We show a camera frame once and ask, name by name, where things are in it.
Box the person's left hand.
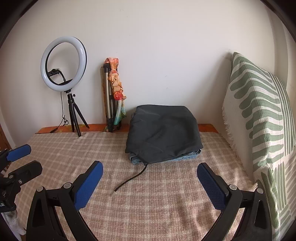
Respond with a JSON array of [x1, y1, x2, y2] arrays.
[[2, 206, 26, 235]]

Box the light blue jeans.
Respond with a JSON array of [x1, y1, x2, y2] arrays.
[[128, 111, 202, 165]]

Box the beige plaid blanket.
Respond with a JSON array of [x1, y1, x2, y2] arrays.
[[14, 131, 258, 241]]

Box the black ring light cable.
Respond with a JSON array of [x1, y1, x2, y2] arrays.
[[50, 91, 70, 133]]

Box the folded silver tripod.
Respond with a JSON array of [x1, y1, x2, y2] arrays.
[[100, 65, 123, 133]]

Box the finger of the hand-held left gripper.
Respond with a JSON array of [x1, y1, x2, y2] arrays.
[[0, 144, 32, 172], [7, 161, 43, 186]]

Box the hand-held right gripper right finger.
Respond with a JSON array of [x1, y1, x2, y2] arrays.
[[196, 162, 272, 241]]

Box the small black tripod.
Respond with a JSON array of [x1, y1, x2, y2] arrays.
[[65, 90, 90, 137]]

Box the colourful floral scarf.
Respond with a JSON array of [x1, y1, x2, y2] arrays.
[[104, 57, 127, 126]]

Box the white ring light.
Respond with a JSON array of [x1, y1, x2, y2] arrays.
[[40, 35, 88, 93]]

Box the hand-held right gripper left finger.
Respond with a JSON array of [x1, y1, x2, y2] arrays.
[[26, 160, 104, 241]]

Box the dark grey pants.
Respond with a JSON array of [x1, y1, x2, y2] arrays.
[[111, 105, 204, 197]]

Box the green patterned white cushion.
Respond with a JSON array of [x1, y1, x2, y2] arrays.
[[222, 51, 296, 241]]

